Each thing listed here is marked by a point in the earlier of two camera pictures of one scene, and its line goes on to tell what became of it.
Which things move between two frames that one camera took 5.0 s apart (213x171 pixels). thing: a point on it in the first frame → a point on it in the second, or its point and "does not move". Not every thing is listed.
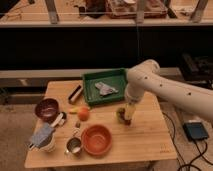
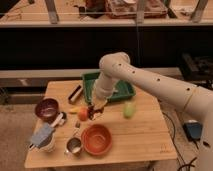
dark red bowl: (47, 109) does not move
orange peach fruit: (83, 114) does not move
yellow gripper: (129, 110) → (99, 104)
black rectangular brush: (75, 93) does not move
